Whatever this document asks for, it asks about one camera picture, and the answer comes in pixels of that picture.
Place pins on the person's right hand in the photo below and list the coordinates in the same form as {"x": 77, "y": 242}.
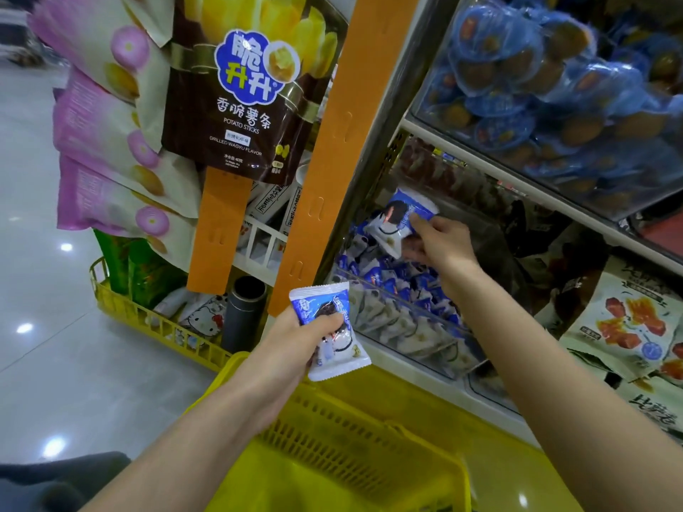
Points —
{"x": 443, "y": 245}

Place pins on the person's left hand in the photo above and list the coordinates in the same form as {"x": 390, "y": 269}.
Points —
{"x": 283, "y": 368}

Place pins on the blue white snack packet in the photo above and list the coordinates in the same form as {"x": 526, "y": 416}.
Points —
{"x": 320, "y": 314}
{"x": 393, "y": 216}

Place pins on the pile of blue snack packets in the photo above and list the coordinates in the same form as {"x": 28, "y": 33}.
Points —
{"x": 400, "y": 288}

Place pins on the yellow plastic shopping basket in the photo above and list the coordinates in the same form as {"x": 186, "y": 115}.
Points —
{"x": 341, "y": 464}

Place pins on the person's left forearm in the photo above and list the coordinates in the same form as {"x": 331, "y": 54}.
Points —
{"x": 181, "y": 464}

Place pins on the person's right forearm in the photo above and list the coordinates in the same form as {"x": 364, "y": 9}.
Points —
{"x": 576, "y": 389}

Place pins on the yellow floor basket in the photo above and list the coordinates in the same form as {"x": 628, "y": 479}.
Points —
{"x": 149, "y": 327}

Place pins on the green snack bags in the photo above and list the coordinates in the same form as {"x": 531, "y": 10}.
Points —
{"x": 133, "y": 272}

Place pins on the store shelf with yellow base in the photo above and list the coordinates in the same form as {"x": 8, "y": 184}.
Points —
{"x": 512, "y": 464}

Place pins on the clear plastic bin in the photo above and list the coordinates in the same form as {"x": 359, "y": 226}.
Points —
{"x": 502, "y": 261}

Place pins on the dark grey cylinder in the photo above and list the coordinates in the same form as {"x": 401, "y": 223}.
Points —
{"x": 244, "y": 314}

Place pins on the row of small brown packets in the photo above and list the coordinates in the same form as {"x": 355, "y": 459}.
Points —
{"x": 448, "y": 176}

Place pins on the white cartoon print packet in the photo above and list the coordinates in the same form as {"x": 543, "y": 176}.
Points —
{"x": 203, "y": 314}

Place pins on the orange hanging strip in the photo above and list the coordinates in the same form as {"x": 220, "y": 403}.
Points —
{"x": 219, "y": 234}

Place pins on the white card packet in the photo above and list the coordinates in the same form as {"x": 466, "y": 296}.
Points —
{"x": 269, "y": 202}

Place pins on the row of fruit print bags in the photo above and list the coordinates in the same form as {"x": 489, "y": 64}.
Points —
{"x": 630, "y": 314}

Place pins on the pile of blue jelly cups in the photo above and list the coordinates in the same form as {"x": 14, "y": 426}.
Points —
{"x": 555, "y": 80}

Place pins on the red price sign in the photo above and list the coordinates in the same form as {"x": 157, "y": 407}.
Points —
{"x": 664, "y": 234}

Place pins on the black potato stick bag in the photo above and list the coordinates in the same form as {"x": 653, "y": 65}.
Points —
{"x": 230, "y": 122}

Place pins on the grey trousers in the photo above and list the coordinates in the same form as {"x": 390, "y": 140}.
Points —
{"x": 53, "y": 485}

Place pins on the orange shelf post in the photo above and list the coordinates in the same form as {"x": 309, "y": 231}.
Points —
{"x": 341, "y": 144}

